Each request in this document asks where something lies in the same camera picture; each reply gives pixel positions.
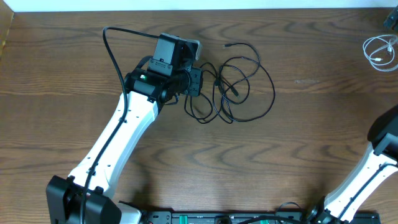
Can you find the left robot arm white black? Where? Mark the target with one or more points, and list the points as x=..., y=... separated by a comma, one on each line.
x=85, y=196

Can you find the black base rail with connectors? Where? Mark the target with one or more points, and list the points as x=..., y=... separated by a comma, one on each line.
x=281, y=215

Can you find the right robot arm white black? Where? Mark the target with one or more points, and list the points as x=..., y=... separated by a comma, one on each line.
x=377, y=164

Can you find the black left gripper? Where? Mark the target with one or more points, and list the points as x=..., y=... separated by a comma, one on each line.
x=197, y=86

